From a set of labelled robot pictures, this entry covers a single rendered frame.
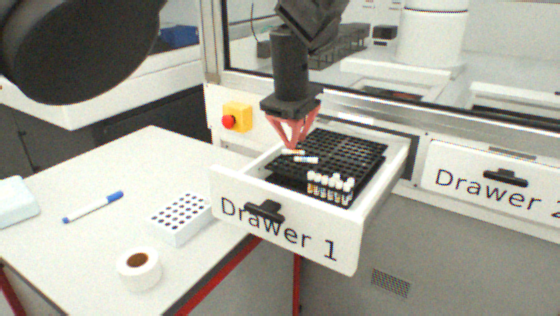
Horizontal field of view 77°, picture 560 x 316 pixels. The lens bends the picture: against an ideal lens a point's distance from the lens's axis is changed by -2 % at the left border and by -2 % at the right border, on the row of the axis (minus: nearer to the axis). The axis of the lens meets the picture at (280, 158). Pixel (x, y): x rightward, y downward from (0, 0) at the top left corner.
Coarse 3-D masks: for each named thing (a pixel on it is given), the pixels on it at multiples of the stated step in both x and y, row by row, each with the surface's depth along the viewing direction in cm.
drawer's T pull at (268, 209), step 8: (272, 200) 58; (248, 208) 57; (256, 208) 56; (264, 208) 56; (272, 208) 56; (280, 208) 57; (264, 216) 55; (272, 216) 54; (280, 216) 54; (280, 224) 54
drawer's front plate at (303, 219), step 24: (216, 168) 63; (216, 192) 65; (240, 192) 62; (264, 192) 58; (288, 192) 57; (216, 216) 68; (288, 216) 58; (312, 216) 55; (336, 216) 52; (360, 216) 52; (312, 240) 57; (336, 240) 54; (360, 240) 53; (336, 264) 56
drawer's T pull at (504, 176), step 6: (486, 174) 66; (492, 174) 65; (498, 174) 65; (504, 174) 65; (510, 174) 65; (498, 180) 65; (504, 180) 64; (510, 180) 64; (516, 180) 63; (522, 180) 63; (522, 186) 63
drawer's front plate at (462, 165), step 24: (432, 144) 73; (432, 168) 75; (456, 168) 72; (480, 168) 69; (504, 168) 67; (528, 168) 65; (552, 168) 63; (456, 192) 74; (480, 192) 71; (528, 192) 66; (552, 192) 64; (528, 216) 68; (552, 216) 66
